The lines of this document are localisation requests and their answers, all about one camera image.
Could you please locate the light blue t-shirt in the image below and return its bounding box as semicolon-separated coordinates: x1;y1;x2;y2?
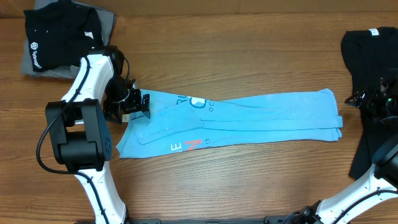
116;88;343;159

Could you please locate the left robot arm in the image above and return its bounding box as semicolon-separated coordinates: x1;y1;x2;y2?
36;45;150;223

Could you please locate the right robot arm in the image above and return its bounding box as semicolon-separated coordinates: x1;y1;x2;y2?
283;71;397;224

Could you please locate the black t-shirt on right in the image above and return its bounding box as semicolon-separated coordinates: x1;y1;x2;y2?
341;27;397;180

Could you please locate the grey folded shirt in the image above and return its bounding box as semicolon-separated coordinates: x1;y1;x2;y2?
20;1;116;79

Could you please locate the black folded shirt with logo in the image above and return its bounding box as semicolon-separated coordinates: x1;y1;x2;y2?
24;1;103;72

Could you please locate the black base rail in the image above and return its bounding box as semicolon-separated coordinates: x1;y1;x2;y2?
74;215;352;224

